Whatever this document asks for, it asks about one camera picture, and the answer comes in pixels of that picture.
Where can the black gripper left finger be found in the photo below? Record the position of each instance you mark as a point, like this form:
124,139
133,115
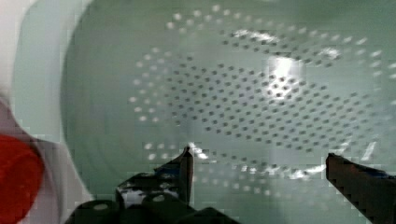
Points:
173,177

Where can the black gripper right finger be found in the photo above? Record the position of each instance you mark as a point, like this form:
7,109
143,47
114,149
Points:
371,191

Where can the mint green strainer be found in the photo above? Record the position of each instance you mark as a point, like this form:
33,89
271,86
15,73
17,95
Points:
261,91

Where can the red ketchup bottle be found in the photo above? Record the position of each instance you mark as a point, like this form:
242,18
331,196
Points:
21,176

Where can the grey oval plate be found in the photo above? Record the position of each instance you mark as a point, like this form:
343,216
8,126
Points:
12,130

